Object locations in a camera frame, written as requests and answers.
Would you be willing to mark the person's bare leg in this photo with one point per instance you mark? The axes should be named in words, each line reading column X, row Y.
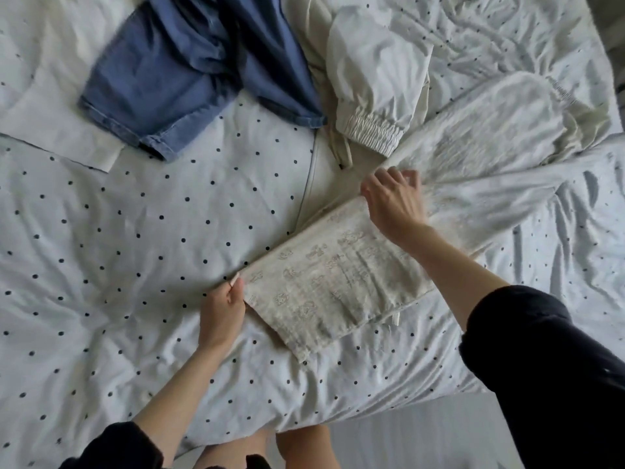
column 308, row 449
column 234, row 452

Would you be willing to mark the cream white jacket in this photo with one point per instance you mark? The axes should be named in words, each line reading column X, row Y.
column 376, row 73

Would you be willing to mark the blue denim jeans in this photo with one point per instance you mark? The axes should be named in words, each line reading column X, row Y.
column 186, row 63

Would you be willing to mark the person's left hand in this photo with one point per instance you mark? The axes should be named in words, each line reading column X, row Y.
column 223, row 317

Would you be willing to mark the white dotted bed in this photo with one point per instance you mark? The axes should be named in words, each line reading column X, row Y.
column 98, row 268

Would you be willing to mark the person's left forearm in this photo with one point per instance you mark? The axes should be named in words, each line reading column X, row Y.
column 181, row 400

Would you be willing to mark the person's right hand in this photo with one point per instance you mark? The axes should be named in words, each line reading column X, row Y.
column 398, row 205

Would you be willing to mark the beige patterned pants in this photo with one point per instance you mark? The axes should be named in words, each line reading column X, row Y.
column 332, row 278

